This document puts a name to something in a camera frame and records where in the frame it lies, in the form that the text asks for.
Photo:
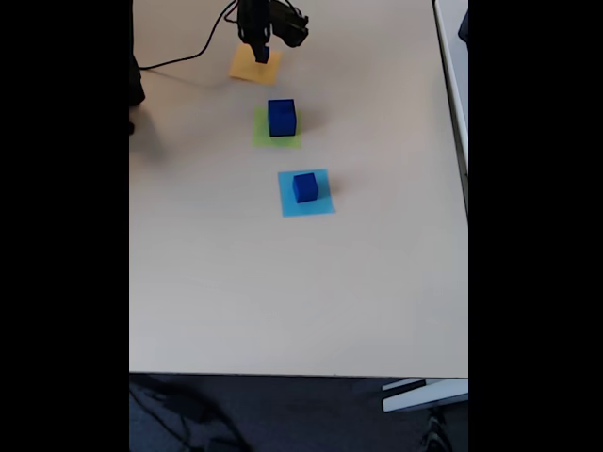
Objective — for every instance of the dark object on desk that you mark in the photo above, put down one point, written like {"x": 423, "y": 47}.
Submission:
{"x": 464, "y": 26}

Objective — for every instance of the extra large blue cube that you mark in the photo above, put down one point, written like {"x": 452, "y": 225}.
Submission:
{"x": 282, "y": 126}

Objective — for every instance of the blue paper square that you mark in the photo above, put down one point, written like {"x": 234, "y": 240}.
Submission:
{"x": 287, "y": 207}

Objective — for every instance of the green paper square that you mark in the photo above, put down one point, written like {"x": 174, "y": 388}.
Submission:
{"x": 259, "y": 139}

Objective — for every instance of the white table foot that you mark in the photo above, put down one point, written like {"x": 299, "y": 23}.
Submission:
{"x": 424, "y": 398}

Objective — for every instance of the pale orange paper square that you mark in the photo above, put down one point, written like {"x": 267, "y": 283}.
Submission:
{"x": 242, "y": 68}

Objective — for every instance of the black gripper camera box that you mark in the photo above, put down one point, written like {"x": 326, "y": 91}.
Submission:
{"x": 292, "y": 28}

